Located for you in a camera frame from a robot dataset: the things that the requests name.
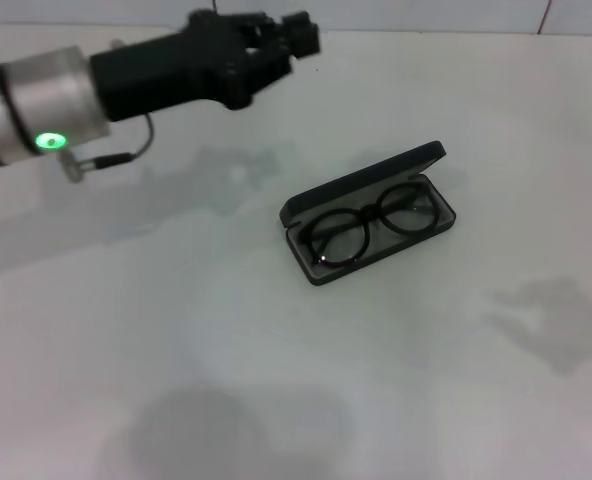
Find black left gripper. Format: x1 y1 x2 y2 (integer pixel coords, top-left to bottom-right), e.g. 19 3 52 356
89 9 324 124

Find black glasses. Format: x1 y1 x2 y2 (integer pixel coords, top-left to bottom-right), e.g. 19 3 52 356
298 181 438 269

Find black glasses case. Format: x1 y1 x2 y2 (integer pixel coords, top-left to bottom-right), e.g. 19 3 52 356
277 139 458 288

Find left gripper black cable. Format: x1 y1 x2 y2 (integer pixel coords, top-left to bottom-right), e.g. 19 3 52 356
79 112 156 172

